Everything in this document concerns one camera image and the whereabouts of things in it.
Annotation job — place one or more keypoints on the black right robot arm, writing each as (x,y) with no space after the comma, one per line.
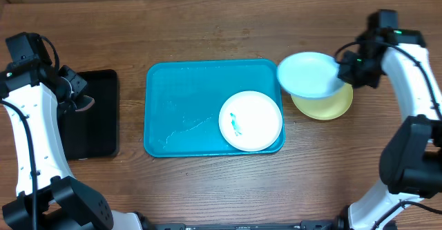
(408,172)

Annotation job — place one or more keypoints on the black plastic tray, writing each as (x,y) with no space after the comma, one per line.
(93,132)

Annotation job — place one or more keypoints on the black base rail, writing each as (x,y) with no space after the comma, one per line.
(276,226)

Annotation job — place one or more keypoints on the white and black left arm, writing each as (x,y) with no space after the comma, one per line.
(48,195)

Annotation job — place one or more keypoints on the light blue plate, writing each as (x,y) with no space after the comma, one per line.
(309,75)

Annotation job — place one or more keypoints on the yellow-green plate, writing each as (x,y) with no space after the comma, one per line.
(328,108)

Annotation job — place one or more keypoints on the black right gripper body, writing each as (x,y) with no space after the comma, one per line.
(360,72)

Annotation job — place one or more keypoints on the brown bow-shaped sponge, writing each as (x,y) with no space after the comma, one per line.
(83,103)

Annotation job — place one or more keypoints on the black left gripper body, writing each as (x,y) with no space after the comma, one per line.
(72,85)

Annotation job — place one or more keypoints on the teal plastic serving tray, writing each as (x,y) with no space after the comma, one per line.
(184,99)

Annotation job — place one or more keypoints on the white plate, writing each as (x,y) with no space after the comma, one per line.
(250,121)

